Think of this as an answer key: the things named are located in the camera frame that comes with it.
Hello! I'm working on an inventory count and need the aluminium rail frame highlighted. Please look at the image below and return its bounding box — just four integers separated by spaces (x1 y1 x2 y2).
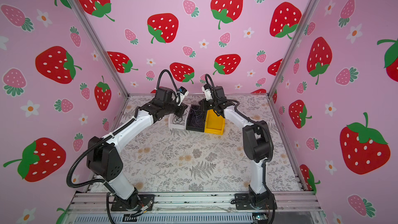
60 191 327 224

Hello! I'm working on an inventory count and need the yellow plastic bin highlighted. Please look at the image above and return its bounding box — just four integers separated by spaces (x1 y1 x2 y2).
204 110 225 135

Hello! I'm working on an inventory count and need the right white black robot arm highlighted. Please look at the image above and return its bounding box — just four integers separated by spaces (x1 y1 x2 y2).
200 74 277 211

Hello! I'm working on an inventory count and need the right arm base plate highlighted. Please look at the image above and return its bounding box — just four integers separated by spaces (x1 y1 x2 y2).
230 192 278 211

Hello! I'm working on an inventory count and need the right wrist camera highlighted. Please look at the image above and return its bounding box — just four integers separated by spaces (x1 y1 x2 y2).
202 84 213 101

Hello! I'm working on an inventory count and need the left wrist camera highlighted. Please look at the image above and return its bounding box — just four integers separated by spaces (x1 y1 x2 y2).
177 87 189 100

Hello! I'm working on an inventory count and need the black cable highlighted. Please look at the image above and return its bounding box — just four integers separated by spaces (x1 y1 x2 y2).
189 108 206 130

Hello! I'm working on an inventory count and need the white plastic bin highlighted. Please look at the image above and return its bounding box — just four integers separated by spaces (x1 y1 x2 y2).
168 113 188 130

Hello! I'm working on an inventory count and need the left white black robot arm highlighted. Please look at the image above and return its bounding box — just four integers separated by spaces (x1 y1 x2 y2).
66 83 189 223

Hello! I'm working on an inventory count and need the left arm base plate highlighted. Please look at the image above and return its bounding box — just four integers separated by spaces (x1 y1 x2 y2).
111 194 155 212

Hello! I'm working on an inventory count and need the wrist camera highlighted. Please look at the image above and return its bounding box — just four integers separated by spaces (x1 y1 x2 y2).
177 87 189 100
202 84 213 101

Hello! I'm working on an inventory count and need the black plastic bin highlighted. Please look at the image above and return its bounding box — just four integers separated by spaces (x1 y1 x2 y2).
186 105 207 132

